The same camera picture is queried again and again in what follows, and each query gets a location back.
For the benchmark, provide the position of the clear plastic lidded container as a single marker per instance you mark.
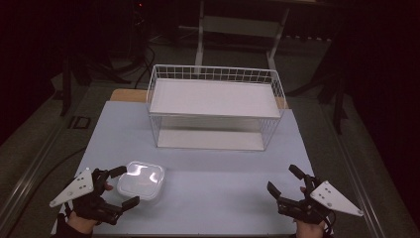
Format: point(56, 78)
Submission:
point(141, 181)

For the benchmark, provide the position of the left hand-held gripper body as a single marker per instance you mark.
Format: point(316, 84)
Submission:
point(79, 188)

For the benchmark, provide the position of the grey metal frame stand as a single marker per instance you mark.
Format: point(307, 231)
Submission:
point(241, 26)

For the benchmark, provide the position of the light blue table mat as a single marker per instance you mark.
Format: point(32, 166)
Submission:
point(214, 185)

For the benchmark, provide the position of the black floor socket box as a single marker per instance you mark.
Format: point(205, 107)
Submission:
point(79, 122)

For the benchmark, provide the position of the person's left hand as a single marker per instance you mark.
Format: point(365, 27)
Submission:
point(82, 223)

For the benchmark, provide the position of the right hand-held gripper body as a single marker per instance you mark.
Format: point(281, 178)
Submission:
point(333, 200)

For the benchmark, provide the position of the black stand legs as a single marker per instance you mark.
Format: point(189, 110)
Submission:
point(333, 95)
point(76, 76)

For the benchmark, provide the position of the person's right hand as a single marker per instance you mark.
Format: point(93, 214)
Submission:
point(310, 230)

